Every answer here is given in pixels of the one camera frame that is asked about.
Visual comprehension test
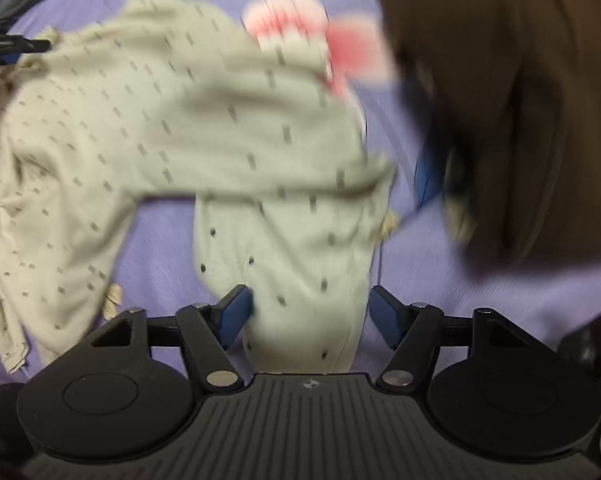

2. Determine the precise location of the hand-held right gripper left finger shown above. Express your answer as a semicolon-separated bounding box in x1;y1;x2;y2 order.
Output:
88;284;254;395

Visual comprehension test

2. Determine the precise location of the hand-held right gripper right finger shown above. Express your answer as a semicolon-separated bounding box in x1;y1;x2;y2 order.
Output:
369;285;531;395

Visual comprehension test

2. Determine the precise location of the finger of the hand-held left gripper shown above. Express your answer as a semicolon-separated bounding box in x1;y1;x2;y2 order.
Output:
0;35;51;68

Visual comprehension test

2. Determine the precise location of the beige dotted small shirt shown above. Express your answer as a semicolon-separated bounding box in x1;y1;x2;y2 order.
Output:
0;0;399;376

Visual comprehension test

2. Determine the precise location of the purple floral bed sheet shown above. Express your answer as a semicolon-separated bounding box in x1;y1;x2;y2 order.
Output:
0;0;601;396

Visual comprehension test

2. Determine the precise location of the dark brown garment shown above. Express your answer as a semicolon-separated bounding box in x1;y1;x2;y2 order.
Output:
375;0;601;281

